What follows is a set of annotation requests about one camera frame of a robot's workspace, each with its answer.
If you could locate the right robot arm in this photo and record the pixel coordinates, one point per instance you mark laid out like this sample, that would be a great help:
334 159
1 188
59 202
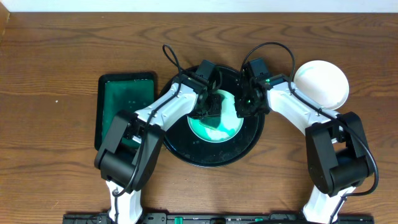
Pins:
338 158

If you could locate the green sponge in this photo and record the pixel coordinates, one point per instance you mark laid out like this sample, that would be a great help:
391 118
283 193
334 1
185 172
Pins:
211 122

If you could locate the round black tray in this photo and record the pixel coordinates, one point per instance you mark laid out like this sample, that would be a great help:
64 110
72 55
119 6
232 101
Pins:
185 145

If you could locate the black rectangular water tray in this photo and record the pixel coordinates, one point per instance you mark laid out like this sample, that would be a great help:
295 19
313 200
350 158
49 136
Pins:
121 91

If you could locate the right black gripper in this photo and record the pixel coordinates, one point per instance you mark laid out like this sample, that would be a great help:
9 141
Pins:
241 111

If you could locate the white plate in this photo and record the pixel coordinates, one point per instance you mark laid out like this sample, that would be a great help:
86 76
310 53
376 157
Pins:
323 82
230 123

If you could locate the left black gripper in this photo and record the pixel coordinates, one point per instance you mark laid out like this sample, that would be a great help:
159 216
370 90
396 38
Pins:
210 109

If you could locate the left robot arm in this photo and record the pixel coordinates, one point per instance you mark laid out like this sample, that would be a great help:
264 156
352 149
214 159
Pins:
128 153

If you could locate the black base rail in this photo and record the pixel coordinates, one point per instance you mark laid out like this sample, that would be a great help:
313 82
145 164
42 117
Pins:
164 218

